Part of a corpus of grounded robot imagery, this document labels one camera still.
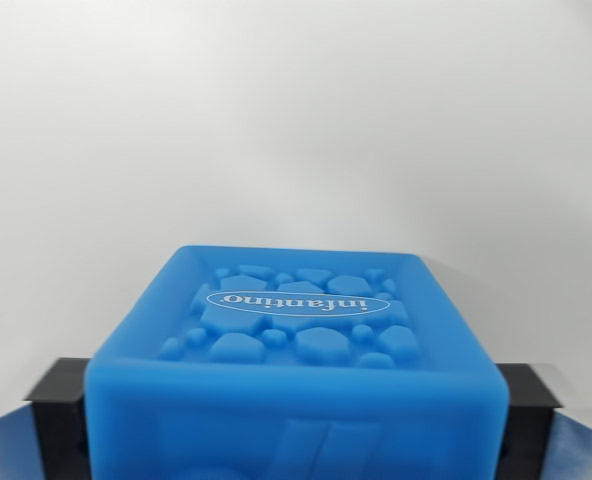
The blue soft toy cube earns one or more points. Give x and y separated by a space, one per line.
296 380

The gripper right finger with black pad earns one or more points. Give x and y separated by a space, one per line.
531 400

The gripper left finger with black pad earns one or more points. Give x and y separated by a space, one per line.
51 395

